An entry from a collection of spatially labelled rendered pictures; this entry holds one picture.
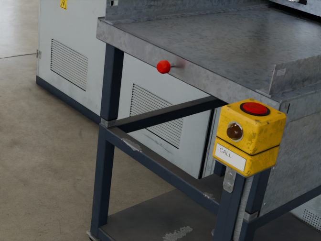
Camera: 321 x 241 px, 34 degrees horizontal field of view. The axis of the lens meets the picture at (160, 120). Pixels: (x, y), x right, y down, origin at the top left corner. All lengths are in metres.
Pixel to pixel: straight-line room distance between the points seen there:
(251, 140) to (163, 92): 1.49
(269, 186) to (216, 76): 0.28
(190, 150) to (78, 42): 0.88
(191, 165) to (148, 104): 0.35
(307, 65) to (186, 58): 0.27
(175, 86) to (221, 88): 1.08
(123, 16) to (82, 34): 1.25
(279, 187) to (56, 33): 1.91
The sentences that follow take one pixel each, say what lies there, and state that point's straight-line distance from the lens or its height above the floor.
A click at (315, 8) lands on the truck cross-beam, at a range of 1.86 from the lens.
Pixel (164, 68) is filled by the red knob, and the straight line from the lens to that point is 1.24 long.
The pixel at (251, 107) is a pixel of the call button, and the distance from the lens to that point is 0.87.
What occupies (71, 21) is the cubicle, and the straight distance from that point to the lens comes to 2.81.
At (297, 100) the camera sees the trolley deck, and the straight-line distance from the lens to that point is 1.14.
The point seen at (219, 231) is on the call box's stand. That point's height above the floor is 0.66.
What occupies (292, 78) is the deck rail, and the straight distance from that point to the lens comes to 1.15.
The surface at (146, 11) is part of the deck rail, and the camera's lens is 1.55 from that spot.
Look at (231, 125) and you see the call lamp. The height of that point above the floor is 0.88.
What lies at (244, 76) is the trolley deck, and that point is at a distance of 1.19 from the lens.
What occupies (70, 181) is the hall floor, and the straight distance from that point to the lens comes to 2.30.
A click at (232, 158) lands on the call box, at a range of 0.88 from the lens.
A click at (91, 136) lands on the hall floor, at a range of 2.66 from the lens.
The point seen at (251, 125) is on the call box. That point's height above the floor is 0.89.
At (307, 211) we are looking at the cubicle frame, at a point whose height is 0.20.
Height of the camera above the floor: 1.23
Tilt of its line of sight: 25 degrees down
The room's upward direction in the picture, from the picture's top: 8 degrees clockwise
